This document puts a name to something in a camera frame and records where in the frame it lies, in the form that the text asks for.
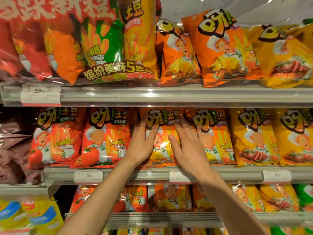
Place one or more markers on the person's left hand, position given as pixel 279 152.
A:
pixel 141 146

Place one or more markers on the person's right hand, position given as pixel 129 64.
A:
pixel 193 159

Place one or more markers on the orange chef snack packet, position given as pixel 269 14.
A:
pixel 178 56
pixel 222 48
pixel 217 141
pixel 163 117

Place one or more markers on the red tomato snack packet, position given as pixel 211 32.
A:
pixel 56 141
pixel 102 141

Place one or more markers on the red tomato chip bags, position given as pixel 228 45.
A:
pixel 137 198

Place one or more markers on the yellow steak snack packet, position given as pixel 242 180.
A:
pixel 296 141
pixel 254 141
pixel 283 61

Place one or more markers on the large red multipack snack bag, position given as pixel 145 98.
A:
pixel 97 41
pixel 158 6

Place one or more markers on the row of brown snack packets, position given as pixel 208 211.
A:
pixel 14 156

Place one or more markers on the row of corn snack packets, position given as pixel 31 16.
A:
pixel 29 215

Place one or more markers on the person's left forearm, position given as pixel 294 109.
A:
pixel 97 203

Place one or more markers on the person's right forearm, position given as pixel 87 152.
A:
pixel 229 208

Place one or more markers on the white price tag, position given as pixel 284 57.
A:
pixel 277 176
pixel 40 95
pixel 177 177
pixel 88 176

